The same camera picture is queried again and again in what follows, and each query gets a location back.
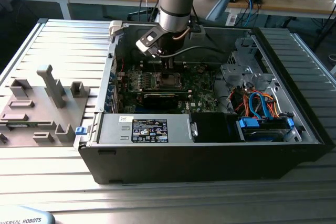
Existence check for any blue wire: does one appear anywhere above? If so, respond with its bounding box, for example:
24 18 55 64
248 91 275 120

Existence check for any beige case latch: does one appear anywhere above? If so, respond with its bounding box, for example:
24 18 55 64
109 20 124 37

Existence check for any orange wire bundle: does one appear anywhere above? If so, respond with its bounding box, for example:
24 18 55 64
232 90 281 119

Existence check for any green motherboard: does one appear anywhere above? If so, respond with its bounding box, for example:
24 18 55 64
115 62 220 113

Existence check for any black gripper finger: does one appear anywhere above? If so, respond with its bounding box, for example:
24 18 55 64
162 57 175 74

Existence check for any pale grey slanted panel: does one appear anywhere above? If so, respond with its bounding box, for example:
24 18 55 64
207 0 234 22

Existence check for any grey parts rack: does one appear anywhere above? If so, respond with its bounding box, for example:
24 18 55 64
0 64 91 148

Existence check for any pale blue teach pendant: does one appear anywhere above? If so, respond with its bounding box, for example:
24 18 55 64
0 205 56 224

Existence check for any CPU socket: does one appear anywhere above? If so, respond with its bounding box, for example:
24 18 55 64
155 71 184 89

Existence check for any hard disk in blue carrier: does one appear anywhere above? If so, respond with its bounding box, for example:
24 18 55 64
235 117 295 142

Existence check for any grey metal disk bay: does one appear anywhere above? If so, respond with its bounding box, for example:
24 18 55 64
219 37 281 91

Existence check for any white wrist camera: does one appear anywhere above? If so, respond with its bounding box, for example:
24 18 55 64
135 26 165 58

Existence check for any black graphics card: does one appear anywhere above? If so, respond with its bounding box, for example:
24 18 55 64
141 91 190 110

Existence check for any grey power supply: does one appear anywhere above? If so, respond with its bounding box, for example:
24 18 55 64
97 113 194 145

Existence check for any black camera cable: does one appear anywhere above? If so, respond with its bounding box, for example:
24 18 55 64
157 6 228 58

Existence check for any black open PC case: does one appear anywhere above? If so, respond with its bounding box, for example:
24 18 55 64
78 20 331 185

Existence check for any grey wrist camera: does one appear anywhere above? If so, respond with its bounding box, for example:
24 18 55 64
189 20 207 40

